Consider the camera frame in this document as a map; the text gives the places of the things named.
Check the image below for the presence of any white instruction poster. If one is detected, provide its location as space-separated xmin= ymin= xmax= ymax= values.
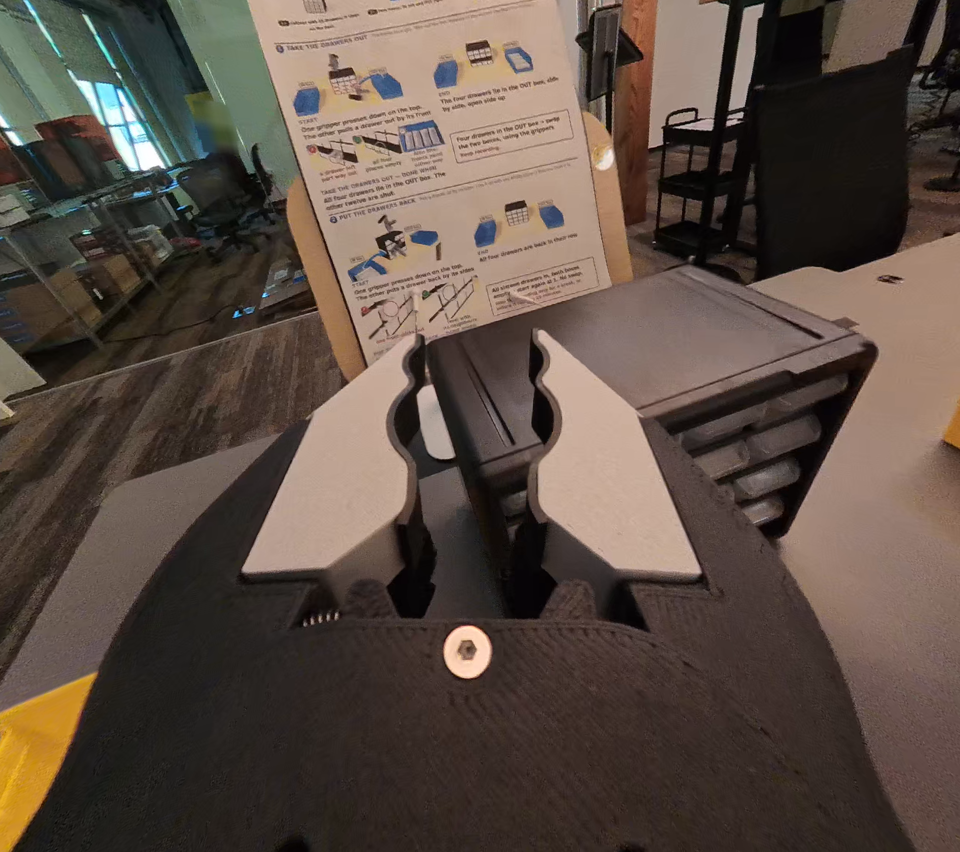
xmin=213 ymin=0 xmax=612 ymax=362

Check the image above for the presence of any set of clear cabinet drawers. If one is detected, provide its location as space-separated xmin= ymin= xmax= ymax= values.
xmin=498 ymin=372 xmax=852 ymax=531

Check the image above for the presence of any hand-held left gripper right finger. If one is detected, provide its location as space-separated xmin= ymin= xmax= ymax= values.
xmin=516 ymin=328 xmax=705 ymax=615

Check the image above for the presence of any black drawer cabinet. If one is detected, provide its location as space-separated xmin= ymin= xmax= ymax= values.
xmin=427 ymin=264 xmax=879 ymax=546

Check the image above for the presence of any black tablet stand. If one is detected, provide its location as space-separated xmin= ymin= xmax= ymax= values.
xmin=576 ymin=3 xmax=645 ymax=135

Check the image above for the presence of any black utility cart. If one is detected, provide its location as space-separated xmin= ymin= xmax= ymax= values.
xmin=652 ymin=105 xmax=755 ymax=262

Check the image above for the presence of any metal storage shelf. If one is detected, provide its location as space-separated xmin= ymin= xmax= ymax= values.
xmin=0 ymin=169 xmax=181 ymax=354

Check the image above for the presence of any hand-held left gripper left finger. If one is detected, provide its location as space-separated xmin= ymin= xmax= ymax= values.
xmin=240 ymin=334 xmax=434 ymax=618

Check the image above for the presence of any wooden post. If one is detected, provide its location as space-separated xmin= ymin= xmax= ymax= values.
xmin=611 ymin=0 xmax=667 ymax=228

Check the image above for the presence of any black office chair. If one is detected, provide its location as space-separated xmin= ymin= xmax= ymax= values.
xmin=176 ymin=143 xmax=280 ymax=262

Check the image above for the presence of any instruction poster on board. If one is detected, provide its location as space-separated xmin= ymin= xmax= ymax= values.
xmin=286 ymin=109 xmax=635 ymax=381

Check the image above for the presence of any black mesh chair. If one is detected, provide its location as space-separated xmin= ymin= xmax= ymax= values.
xmin=750 ymin=45 xmax=918 ymax=283

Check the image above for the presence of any black frame standing desk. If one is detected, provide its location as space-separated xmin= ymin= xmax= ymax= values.
xmin=693 ymin=0 xmax=960 ymax=268

